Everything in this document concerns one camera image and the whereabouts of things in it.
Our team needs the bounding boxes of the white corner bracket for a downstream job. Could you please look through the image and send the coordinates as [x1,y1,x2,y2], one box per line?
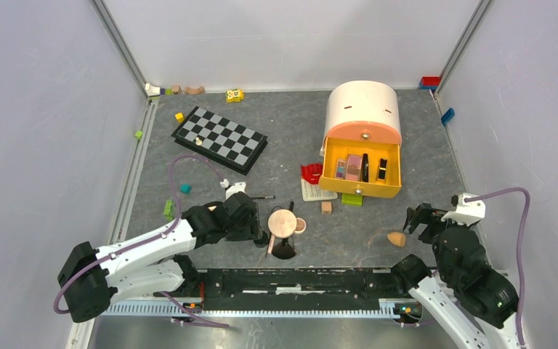
[144,83,162,97]

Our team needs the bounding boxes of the red blue blocks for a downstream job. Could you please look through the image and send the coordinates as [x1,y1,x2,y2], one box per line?
[418,76,441,90]

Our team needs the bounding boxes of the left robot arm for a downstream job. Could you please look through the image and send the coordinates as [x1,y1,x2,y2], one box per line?
[53,182,269,323]

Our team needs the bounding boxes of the blue block by wall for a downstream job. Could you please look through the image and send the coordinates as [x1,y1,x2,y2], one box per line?
[440,108,455,127]

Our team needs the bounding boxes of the black white chessboard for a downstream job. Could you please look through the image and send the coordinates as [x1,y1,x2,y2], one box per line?
[171,106,268,175]

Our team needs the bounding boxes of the yellow toy block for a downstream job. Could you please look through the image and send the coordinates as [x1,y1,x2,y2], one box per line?
[225,89,245,103]

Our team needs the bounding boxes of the small wooden block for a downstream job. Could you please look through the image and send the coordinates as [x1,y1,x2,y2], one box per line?
[171,85,182,95]

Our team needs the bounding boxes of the red plastic arch toy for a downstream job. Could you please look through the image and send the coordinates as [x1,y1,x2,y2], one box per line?
[300,163,323,185]

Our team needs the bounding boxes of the black makeup brush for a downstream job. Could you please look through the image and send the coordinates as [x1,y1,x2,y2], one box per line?
[272,201,298,261]

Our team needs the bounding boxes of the round pink powder compact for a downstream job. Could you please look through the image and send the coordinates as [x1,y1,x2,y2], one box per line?
[267,209,307,238]

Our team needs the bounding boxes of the wooden arch block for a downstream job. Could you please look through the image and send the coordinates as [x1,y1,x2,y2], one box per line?
[183,86,206,95]

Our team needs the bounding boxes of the round drawer organizer box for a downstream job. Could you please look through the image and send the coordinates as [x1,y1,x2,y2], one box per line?
[319,80,403,198]

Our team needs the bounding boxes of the colourful eyeshadow palette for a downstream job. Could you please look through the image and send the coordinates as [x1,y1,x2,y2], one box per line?
[335,159,347,180]

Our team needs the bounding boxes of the small wooden cube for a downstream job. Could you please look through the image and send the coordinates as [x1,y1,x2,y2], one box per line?
[320,201,332,214]

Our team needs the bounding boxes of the orange makeup sponge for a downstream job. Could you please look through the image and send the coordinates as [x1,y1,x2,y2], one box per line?
[387,232,407,248]

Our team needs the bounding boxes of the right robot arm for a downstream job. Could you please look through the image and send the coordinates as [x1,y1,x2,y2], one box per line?
[390,193,525,348]

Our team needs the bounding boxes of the black mascara tube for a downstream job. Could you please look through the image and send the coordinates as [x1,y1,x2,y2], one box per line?
[360,153,369,182]

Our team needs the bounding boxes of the small black round jar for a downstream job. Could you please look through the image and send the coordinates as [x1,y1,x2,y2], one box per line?
[254,233,270,248]

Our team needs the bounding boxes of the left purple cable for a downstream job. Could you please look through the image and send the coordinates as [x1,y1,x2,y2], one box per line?
[52,153,232,329]

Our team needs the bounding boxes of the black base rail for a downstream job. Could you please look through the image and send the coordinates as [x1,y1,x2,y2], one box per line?
[153,267,422,313]

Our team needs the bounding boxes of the teal cube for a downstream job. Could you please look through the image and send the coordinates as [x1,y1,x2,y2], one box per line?
[179,183,192,195]

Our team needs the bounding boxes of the green lego brick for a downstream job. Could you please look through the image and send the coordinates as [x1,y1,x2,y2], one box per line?
[341,193,363,206]

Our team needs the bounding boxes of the black gold lipstick case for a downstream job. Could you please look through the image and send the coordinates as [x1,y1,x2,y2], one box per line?
[377,158,388,181]

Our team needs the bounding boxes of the pink blush palette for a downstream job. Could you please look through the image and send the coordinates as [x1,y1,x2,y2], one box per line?
[345,154,363,181]

